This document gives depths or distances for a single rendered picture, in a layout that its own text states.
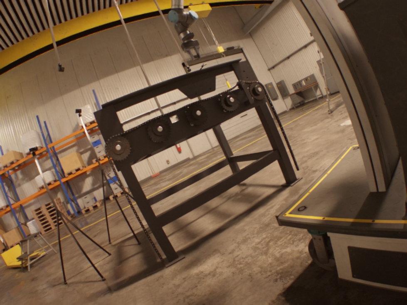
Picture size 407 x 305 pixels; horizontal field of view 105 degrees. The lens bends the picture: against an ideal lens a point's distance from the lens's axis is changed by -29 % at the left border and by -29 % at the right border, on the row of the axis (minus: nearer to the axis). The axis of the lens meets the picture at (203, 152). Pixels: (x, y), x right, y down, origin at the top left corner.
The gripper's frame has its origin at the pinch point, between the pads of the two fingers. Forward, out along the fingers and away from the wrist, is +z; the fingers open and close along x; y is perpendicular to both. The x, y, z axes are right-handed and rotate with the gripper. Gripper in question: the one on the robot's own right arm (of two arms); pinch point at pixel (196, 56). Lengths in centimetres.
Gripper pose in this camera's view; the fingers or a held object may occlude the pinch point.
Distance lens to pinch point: 173.2
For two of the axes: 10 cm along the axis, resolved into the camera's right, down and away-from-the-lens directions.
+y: -3.5, 1.0, 9.3
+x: -8.4, 4.1, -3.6
